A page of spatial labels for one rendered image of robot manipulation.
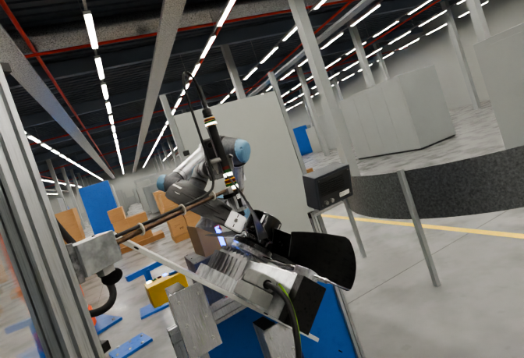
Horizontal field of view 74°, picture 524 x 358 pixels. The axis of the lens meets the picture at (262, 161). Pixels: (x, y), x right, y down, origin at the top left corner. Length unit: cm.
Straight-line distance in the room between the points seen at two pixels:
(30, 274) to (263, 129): 290
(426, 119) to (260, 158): 835
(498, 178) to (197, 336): 225
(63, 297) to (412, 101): 1066
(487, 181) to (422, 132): 832
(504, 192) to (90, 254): 255
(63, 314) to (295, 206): 296
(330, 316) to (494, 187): 146
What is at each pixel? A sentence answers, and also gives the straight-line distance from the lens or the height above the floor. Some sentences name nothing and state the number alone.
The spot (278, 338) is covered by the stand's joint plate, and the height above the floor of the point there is 87.
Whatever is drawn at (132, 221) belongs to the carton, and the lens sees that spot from 1051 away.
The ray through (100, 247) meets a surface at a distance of 85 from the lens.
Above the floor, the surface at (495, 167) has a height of 85.
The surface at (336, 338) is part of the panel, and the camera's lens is 212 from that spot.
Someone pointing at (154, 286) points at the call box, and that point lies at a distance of 159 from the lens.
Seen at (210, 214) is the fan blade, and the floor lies 131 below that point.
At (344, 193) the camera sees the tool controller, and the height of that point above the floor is 108.
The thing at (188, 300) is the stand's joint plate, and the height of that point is 111.
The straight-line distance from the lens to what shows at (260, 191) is 337.
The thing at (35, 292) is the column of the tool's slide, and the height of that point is 134.
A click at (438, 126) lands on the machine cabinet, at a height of 45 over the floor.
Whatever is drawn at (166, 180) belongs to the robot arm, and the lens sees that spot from 159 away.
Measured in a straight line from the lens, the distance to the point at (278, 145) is 352.
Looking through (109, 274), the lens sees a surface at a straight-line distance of 88.
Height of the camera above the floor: 146
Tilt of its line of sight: 2 degrees down
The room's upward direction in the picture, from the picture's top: 19 degrees counter-clockwise
